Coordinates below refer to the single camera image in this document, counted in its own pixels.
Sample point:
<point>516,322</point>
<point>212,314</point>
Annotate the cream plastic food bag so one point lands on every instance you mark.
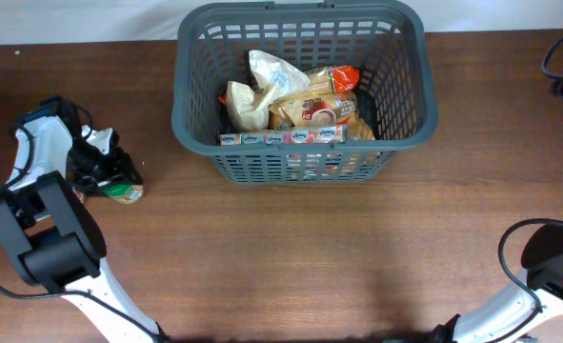
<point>275,78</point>

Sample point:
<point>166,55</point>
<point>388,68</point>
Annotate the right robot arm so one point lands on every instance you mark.
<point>533,296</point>

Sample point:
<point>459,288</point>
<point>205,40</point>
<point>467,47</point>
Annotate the green lid jar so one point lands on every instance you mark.
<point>79,195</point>
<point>124,193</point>

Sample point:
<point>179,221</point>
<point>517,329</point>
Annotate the orange spaghetti packet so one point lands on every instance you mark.
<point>330,79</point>

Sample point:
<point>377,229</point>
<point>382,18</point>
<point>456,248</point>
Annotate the orange coffee snack bag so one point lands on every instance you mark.
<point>320,110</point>

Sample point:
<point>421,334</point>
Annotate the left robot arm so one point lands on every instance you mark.
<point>47,233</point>

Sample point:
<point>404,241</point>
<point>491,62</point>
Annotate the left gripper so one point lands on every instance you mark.
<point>111,176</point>

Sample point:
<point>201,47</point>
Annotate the grey plastic shopping basket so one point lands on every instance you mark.
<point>384,40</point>

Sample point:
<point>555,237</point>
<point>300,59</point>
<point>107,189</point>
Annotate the white tissue pack bundle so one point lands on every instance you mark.
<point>321,135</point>

